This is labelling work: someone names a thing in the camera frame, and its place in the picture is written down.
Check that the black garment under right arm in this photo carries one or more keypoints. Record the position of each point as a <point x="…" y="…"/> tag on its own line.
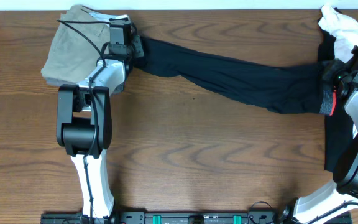
<point x="337" y="124"/>

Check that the white crumpled cloth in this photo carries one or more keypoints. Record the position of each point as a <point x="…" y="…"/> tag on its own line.
<point x="343" y="28"/>

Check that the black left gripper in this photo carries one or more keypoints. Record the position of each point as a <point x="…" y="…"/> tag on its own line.
<point x="137" y="42"/>

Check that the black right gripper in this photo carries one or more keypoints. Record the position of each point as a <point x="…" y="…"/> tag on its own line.
<point x="330" y="68"/>

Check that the folded grey trousers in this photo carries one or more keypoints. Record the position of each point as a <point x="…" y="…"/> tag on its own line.
<point x="57" y="81"/>

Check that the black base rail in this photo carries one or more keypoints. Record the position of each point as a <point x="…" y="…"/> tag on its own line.
<point x="137" y="217"/>

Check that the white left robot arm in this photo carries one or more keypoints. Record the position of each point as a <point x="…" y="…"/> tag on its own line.
<point x="84" y="124"/>

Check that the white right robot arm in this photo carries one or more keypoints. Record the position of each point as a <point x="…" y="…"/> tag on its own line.
<point x="341" y="193"/>

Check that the black leggings with red waistband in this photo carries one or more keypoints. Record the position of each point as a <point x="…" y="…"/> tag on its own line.
<point x="288" y="90"/>

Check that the folded khaki trousers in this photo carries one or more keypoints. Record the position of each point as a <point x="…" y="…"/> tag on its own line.
<point x="72" y="56"/>

